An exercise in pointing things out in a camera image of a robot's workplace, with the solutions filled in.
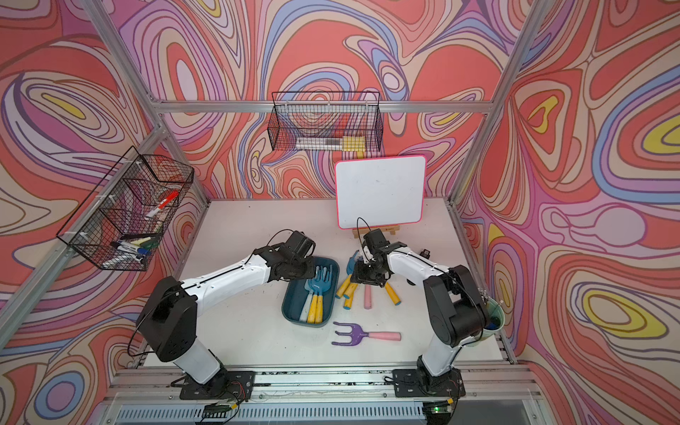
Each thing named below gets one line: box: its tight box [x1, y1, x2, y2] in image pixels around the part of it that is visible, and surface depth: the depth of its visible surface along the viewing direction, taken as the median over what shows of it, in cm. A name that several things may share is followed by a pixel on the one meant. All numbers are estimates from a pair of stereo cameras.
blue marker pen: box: [111, 239, 151, 255], surface depth 72 cm
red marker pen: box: [145, 190, 179, 219], surface depth 79 cm
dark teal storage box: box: [281, 256, 341, 328], surface depth 90 cm
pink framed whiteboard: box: [334, 154, 426, 230], surface depth 101 cm
